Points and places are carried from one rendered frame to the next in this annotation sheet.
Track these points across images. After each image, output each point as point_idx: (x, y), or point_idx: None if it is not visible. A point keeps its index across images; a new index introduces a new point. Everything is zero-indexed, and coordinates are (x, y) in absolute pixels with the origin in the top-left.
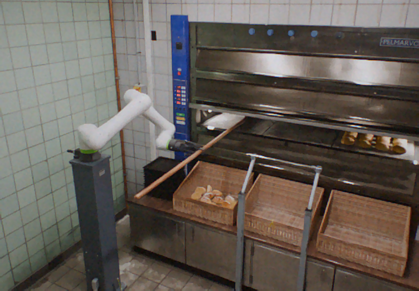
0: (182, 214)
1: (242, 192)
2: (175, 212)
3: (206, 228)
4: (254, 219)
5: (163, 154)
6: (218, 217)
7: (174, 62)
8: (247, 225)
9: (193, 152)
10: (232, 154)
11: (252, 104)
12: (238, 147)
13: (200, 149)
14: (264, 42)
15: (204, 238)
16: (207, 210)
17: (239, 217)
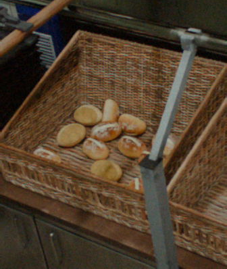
0: (24, 196)
1: (153, 160)
2: (8, 188)
3: (86, 237)
4: (207, 226)
5: None
6: (114, 210)
7: None
8: (192, 239)
9: (5, 36)
10: (163, 12)
11: None
12: None
13: (18, 30)
14: None
15: (87, 259)
16: (83, 190)
17: (153, 228)
